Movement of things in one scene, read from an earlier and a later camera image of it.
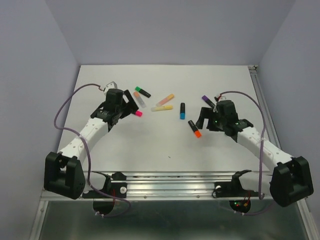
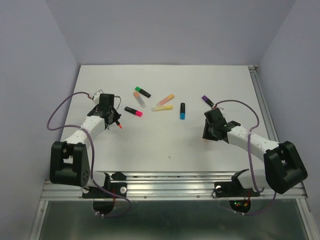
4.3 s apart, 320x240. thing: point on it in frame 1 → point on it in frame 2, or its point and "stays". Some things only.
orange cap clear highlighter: (139, 98) stays
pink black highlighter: (138, 113) stays
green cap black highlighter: (142, 91) stays
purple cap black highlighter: (204, 98) stays
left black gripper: (129, 106) → (116, 116)
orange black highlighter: (197, 132) → (119, 124)
